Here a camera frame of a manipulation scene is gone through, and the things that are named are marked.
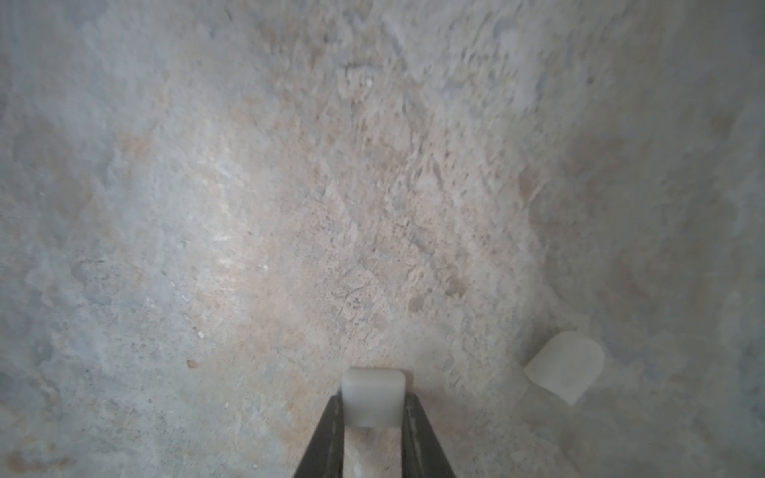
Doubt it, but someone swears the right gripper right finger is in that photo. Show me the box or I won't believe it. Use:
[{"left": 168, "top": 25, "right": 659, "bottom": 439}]
[{"left": 400, "top": 392, "right": 456, "bottom": 478}]

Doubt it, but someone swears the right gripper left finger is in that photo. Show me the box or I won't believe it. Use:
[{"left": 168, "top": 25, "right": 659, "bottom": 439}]
[{"left": 293, "top": 392, "right": 346, "bottom": 478}]

